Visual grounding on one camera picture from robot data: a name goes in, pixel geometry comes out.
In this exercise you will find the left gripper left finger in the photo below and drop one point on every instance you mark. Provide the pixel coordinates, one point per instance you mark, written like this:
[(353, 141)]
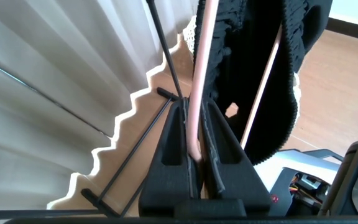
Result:
[(163, 183)]

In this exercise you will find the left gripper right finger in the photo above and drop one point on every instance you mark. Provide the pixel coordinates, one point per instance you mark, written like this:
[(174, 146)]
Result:
[(238, 183)]

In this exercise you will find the black shorts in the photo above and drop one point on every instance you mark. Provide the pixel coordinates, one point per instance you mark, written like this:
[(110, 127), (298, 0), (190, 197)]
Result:
[(259, 77)]

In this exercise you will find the pink clothes hanger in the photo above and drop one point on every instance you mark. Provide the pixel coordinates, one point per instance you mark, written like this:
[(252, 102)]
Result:
[(200, 77)]

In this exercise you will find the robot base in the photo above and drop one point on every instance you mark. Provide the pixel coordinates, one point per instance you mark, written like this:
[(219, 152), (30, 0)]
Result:
[(294, 161)]

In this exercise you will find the black clothes rack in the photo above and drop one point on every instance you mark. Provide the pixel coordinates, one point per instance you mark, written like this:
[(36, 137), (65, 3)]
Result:
[(166, 56)]

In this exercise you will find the beige curtain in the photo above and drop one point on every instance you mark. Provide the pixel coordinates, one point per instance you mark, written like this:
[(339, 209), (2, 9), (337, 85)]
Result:
[(57, 77)]

